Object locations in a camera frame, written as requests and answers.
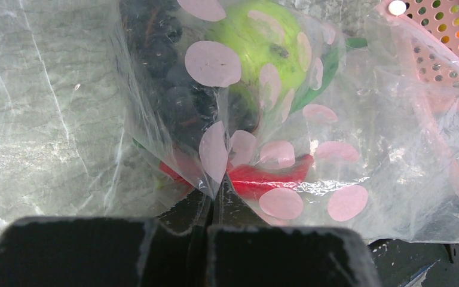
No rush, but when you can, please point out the pink perforated plastic basket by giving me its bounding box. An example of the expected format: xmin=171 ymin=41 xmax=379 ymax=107
xmin=376 ymin=0 xmax=459 ymax=92

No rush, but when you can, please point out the clear zip top bag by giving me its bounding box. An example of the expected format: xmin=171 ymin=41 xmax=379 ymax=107
xmin=109 ymin=1 xmax=459 ymax=243

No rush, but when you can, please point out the red fake chili pepper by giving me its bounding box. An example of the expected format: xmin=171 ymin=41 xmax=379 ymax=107
xmin=158 ymin=153 xmax=316 ymax=201

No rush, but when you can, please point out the green fake chili pepper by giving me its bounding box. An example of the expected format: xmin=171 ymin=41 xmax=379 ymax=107
xmin=289 ymin=37 xmax=368 ymax=114

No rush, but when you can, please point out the dark fake grape bunch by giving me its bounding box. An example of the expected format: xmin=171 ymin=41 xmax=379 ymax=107
xmin=112 ymin=1 xmax=258 ymax=157

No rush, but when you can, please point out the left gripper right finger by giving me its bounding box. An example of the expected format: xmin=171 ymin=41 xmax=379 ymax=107
xmin=207 ymin=176 xmax=380 ymax=286

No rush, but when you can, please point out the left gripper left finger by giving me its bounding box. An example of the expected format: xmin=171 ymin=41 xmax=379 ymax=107
xmin=0 ymin=191 xmax=213 ymax=286

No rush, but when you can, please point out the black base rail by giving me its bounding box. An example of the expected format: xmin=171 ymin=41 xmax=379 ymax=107
xmin=368 ymin=239 xmax=459 ymax=286

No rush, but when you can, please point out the green fake apple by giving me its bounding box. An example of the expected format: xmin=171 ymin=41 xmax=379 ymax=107
xmin=206 ymin=0 xmax=317 ymax=104

